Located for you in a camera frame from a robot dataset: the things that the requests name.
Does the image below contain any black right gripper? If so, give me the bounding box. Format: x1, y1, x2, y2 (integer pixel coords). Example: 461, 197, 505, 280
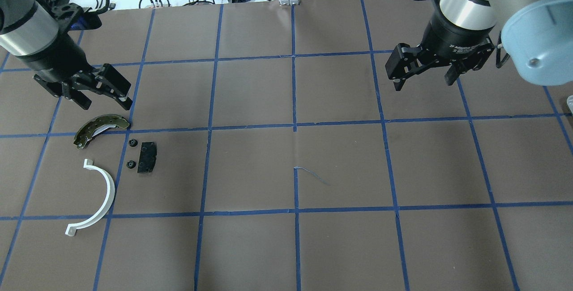
385, 9, 493, 91

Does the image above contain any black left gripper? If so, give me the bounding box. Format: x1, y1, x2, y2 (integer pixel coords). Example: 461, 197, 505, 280
18, 34, 133, 110

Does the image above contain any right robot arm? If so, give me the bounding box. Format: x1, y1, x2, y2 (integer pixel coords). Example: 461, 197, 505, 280
385, 0, 573, 91

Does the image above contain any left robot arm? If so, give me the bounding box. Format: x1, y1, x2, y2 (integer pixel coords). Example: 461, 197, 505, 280
0, 0, 133, 110

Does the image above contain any olive metal brake shoe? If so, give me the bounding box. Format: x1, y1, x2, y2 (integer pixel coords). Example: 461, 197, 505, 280
73, 114, 131, 150

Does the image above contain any black brake pad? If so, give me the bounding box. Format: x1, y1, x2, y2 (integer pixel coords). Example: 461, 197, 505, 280
137, 141, 157, 173

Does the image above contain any white curved plastic part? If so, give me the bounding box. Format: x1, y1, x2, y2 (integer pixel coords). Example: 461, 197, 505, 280
64, 158, 116, 237

